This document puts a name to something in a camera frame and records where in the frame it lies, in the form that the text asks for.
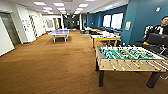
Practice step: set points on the white table with items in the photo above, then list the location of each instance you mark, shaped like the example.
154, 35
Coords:
105, 38

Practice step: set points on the blue ping pong table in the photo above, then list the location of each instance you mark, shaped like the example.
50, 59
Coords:
59, 32

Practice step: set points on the bright office window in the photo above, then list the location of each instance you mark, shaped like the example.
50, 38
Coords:
117, 21
106, 21

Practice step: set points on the rectangular ceiling light panel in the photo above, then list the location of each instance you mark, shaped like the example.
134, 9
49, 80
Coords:
83, 5
59, 4
40, 3

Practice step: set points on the green foosball table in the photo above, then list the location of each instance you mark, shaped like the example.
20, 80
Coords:
130, 58

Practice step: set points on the black monitor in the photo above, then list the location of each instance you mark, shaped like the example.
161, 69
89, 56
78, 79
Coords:
158, 39

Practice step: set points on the steel elevator door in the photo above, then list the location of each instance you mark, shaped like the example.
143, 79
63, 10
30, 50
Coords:
10, 28

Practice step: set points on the person in dark clothes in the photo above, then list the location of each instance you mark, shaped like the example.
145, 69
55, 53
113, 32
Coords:
160, 28

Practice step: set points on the black wheeled cart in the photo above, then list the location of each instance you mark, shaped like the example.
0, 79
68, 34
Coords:
163, 50

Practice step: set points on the yellow wall sign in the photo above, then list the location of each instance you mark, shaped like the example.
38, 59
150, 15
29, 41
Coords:
128, 25

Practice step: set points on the round white wall light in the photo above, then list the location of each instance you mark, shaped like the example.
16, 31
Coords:
157, 9

